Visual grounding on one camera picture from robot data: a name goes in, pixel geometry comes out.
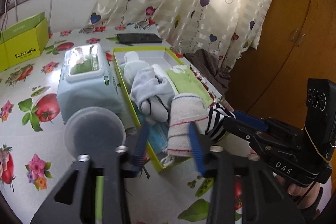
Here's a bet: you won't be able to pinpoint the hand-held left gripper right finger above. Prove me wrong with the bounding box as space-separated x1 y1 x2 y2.
188 124 308 224

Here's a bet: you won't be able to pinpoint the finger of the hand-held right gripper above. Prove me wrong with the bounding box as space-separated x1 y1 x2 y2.
234 110 269 133
223 116 261 148

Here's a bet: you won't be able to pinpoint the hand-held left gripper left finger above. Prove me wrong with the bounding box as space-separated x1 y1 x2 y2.
33 123 150 224

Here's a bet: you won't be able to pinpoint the blue face mask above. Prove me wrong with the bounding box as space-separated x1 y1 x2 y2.
136 112 175 168

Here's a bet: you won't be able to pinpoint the black white striped sock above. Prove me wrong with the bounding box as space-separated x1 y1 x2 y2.
205 105 236 141

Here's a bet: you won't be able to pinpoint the grey socks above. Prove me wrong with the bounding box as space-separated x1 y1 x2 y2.
130 68 175 125

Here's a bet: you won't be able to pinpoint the light green cloth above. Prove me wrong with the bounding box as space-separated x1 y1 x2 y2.
165 65 214 107

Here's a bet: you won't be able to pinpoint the white sock ball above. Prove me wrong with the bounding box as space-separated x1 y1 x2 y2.
123 52 151 83

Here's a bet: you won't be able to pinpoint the person's right hand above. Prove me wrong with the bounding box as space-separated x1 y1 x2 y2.
286 181 325 214

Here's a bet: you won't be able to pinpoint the clear plastic jar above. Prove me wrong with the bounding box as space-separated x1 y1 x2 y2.
64 106 126 160

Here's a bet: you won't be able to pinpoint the brown checked cloth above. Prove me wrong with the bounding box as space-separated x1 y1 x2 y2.
184 49 232 88

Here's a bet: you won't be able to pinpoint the green jar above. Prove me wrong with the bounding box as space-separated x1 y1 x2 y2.
96 174 106 224

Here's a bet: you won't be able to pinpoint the wet wipes pack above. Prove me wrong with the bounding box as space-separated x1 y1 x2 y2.
57 43 124 124

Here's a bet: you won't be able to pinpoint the wooden wardrobe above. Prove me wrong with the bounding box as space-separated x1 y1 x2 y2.
226 0 336 135

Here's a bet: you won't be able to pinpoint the black phone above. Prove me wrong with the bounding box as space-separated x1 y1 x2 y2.
116 33 163 44

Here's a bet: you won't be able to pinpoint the lime green box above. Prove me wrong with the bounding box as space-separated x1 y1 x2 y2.
0 12 50 73

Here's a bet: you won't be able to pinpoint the black cable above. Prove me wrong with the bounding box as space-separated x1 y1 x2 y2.
0 10 8 31

